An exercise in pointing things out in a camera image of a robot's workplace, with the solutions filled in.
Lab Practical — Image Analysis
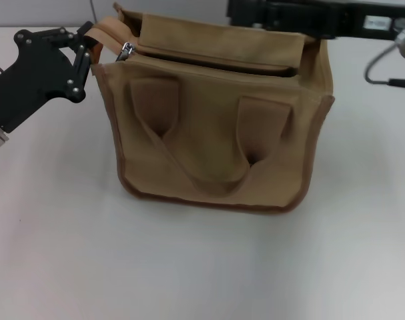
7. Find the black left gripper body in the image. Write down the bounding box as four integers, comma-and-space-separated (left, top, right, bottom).
0, 27, 87, 135

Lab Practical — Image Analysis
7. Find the silver zipper pull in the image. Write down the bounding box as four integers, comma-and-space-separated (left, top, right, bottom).
115, 41, 137, 63

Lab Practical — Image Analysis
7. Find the khaki canvas food bag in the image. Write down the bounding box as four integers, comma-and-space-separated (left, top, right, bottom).
88, 2, 335, 214

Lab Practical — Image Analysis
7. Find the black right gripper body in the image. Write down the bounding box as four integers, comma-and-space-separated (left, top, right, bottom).
335, 0, 405, 41

